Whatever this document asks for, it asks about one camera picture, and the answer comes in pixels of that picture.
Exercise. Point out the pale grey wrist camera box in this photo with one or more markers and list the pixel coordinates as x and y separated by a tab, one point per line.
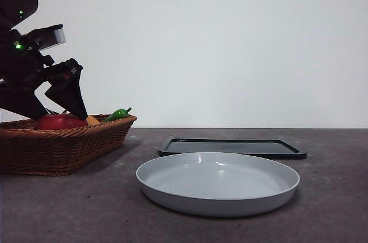
53	37

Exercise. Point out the orange round fruit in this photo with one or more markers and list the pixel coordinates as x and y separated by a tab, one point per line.
93	120

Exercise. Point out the red tomato with green stem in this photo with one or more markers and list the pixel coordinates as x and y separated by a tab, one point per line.
60	122

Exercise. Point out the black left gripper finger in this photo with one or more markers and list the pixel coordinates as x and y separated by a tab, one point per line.
70	96
20	100

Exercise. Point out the pale grey round plate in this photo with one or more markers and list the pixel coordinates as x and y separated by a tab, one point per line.
218	185

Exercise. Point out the brown wicker basket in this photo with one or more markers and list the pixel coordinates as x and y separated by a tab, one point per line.
57	151

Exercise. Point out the green chili pepper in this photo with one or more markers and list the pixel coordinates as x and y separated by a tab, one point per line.
117	114

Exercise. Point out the black rectangular tray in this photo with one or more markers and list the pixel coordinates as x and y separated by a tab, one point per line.
258	147

